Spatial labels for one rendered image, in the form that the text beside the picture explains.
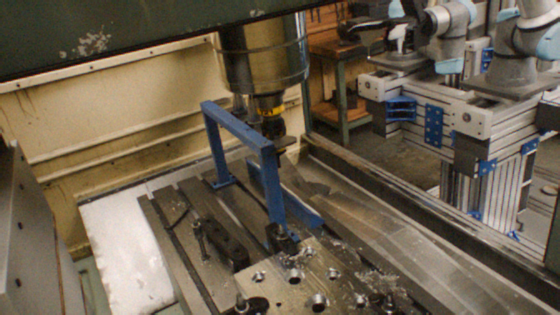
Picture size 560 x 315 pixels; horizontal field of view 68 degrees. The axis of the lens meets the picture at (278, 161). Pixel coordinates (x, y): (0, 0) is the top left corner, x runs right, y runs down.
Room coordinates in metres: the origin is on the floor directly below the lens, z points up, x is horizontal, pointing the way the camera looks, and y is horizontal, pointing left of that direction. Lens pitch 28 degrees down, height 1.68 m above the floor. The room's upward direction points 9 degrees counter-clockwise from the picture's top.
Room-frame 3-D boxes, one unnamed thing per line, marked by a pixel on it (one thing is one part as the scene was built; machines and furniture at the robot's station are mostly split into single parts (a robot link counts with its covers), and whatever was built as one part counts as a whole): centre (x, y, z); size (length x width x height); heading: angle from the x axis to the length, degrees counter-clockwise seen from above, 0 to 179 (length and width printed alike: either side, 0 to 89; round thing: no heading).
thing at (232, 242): (0.95, 0.19, 0.93); 0.26 x 0.05 x 0.06; 30
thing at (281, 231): (0.85, 0.02, 0.97); 0.13 x 0.03 x 0.15; 25
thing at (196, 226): (0.94, 0.25, 0.96); 0.03 x 0.03 x 0.13
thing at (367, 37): (1.08, -0.28, 1.43); 0.09 x 0.03 x 0.06; 79
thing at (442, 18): (1.10, -0.46, 1.43); 0.08 x 0.05 x 0.08; 25
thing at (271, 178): (0.95, 0.03, 1.05); 0.10 x 0.05 x 0.30; 115
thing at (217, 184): (1.35, 0.21, 1.05); 0.10 x 0.05 x 0.30; 115
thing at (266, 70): (0.71, 0.00, 1.52); 0.16 x 0.16 x 0.12
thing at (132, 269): (1.30, 0.27, 0.75); 0.89 x 0.70 x 0.26; 115
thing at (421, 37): (1.07, -0.38, 1.42); 0.12 x 0.08 x 0.09; 115
